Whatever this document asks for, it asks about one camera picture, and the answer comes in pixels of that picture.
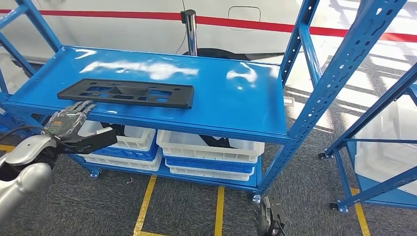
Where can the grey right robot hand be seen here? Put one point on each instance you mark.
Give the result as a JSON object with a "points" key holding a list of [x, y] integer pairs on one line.
{"points": [[263, 221]]}

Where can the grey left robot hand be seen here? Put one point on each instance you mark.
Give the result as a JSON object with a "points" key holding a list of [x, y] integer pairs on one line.
{"points": [[66, 122]]}

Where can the black plastic panel part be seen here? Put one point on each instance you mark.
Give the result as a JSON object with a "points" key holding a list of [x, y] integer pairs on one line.
{"points": [[176, 97]]}

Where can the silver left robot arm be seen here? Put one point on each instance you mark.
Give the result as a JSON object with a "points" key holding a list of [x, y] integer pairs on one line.
{"points": [[22, 182]]}

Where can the blue metal shelf rack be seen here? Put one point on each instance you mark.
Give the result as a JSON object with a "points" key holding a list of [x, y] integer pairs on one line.
{"points": [[211, 94], [18, 55], [368, 116]]}

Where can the white car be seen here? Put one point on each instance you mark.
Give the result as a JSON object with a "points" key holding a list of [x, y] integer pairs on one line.
{"points": [[130, 32]]}

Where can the red barrier belt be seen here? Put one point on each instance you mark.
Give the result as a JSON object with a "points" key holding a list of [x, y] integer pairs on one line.
{"points": [[97, 14]]}

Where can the black plastic bracket part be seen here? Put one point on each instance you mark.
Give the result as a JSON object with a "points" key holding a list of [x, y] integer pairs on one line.
{"points": [[215, 140], [119, 128]]}

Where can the chrome stanchion post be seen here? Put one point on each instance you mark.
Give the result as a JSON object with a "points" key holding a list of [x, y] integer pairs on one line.
{"points": [[191, 35]]}

